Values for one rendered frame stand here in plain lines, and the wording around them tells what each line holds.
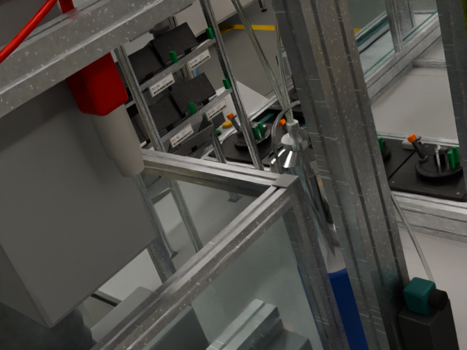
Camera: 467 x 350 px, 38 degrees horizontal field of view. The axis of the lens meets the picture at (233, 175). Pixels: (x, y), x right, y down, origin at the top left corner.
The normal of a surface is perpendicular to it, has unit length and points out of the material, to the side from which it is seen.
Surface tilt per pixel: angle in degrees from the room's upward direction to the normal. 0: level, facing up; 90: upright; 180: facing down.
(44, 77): 90
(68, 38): 90
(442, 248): 0
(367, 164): 90
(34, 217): 90
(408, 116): 0
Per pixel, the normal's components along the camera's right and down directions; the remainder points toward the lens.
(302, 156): -0.22, -0.57
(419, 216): -0.64, 0.54
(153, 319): 0.71, 0.15
